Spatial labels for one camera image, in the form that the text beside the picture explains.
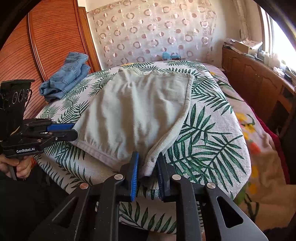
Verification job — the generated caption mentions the grey-green shorts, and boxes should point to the grey-green shorts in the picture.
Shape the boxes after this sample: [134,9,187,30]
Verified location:
[73,68,194,177]

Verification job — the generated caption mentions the person's left hand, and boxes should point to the person's left hand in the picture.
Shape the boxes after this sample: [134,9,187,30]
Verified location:
[0,154,32,179]

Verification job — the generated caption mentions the folded blue jeans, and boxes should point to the folded blue jeans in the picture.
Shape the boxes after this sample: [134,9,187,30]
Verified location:
[39,52,90,103]

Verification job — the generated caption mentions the floral blanket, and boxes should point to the floral blanket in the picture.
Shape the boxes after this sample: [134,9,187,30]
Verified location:
[205,64,295,230]

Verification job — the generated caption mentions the wooden slatted wardrobe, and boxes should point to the wooden slatted wardrobe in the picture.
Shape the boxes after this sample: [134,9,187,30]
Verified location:
[1,0,101,118]

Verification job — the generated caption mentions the circle patterned sheer curtain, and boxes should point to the circle patterned sheer curtain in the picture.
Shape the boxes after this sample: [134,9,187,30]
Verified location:
[87,1,217,68]

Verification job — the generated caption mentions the blue toy on box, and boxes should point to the blue toy on box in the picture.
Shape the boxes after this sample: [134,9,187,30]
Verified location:
[162,52,182,61]

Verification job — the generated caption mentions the wooden sideboard cabinet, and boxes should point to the wooden sideboard cabinet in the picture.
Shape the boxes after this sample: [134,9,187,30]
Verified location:
[221,47,295,137]

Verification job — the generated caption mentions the cardboard box on cabinet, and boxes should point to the cardboard box on cabinet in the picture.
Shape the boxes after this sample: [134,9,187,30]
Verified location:
[233,41,257,55]

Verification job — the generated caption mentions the tied window drape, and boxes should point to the tied window drape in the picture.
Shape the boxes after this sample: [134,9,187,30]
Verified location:
[233,0,250,40]

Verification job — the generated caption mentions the window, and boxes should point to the window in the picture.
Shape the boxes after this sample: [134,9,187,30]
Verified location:
[258,6,295,71]

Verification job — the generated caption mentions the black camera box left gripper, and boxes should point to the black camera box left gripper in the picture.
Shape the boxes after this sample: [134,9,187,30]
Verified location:
[1,79,34,141]

